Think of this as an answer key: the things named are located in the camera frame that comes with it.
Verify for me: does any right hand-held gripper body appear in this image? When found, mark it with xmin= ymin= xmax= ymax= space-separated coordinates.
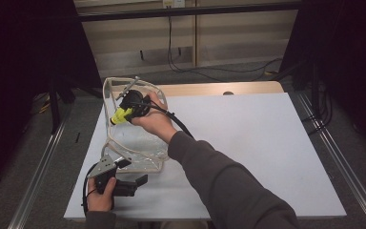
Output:
xmin=114 ymin=75 xmax=153 ymax=120

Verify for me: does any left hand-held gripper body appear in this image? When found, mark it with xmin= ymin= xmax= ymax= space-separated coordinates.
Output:
xmin=90 ymin=154 xmax=139 ymax=198

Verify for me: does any clear plastic bag beige trim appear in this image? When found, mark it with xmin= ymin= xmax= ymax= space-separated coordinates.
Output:
xmin=100 ymin=75 xmax=173 ymax=175

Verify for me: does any person's right hand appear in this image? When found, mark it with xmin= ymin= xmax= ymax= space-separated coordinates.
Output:
xmin=130 ymin=91 xmax=178 ymax=145

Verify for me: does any person's left hand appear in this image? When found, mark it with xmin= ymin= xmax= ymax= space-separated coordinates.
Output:
xmin=86 ymin=177 xmax=118 ymax=213

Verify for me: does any black metal stand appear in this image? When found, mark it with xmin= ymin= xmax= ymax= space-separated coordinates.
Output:
xmin=49 ymin=75 xmax=77 ymax=135

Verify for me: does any black horizontal bar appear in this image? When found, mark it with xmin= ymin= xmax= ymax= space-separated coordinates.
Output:
xmin=75 ymin=2 xmax=303 ymax=23

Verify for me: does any wooden table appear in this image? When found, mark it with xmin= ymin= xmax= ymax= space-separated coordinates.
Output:
xmin=111 ymin=80 xmax=286 ymax=98

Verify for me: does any white table cover sheet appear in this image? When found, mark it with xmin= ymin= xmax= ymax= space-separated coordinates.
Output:
xmin=63 ymin=92 xmax=348 ymax=222

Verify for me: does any dark curtain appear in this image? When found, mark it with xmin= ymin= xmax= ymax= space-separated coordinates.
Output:
xmin=279 ymin=0 xmax=366 ymax=156
xmin=0 ymin=0 xmax=103 ymax=192

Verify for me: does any left hand-held gripper black cable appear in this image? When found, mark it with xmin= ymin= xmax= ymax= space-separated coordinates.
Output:
xmin=81 ymin=162 xmax=100 ymax=217

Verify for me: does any hand-held gripper black cable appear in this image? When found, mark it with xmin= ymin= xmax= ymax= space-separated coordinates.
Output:
xmin=132 ymin=100 xmax=194 ymax=139
xmin=81 ymin=162 xmax=100 ymax=217

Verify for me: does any right hand-held gripper black cable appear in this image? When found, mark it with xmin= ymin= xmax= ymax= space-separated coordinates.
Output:
xmin=132 ymin=100 xmax=194 ymax=139

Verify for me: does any metal floor rail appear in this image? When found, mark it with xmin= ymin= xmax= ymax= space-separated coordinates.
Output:
xmin=8 ymin=108 xmax=72 ymax=229
xmin=296 ymin=92 xmax=366 ymax=229

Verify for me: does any black floor cable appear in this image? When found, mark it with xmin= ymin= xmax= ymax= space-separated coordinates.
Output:
xmin=166 ymin=15 xmax=284 ymax=82

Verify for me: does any yellow cable bundle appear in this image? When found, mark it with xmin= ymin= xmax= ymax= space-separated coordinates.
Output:
xmin=31 ymin=94 xmax=51 ymax=115

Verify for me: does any white wall socket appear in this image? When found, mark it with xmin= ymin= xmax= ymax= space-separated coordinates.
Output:
xmin=162 ymin=0 xmax=186 ymax=9

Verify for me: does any bundle of black cables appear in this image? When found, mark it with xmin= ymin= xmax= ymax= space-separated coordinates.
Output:
xmin=301 ymin=82 xmax=333 ymax=135

